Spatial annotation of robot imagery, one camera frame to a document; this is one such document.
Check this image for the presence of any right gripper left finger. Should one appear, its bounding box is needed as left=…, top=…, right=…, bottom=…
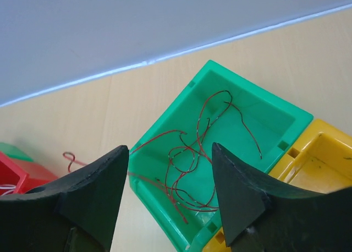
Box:
left=1, top=145, right=129, bottom=251

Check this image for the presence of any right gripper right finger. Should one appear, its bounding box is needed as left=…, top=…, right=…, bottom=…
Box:
left=212, top=143, right=351, bottom=251

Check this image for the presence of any red bin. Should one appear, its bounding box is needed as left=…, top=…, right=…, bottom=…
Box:
left=1, top=152, right=58, bottom=196

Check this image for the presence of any yellow bin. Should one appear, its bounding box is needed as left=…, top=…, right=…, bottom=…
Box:
left=205, top=119, right=351, bottom=251

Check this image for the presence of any left green bin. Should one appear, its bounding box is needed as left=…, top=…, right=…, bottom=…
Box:
left=0, top=142, right=33, bottom=162

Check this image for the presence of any green bin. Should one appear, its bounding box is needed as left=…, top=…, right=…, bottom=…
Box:
left=129, top=61, right=313, bottom=251
left=0, top=142, right=33, bottom=162

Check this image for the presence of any right green bin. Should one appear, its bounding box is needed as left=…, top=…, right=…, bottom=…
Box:
left=129, top=61, right=313, bottom=251

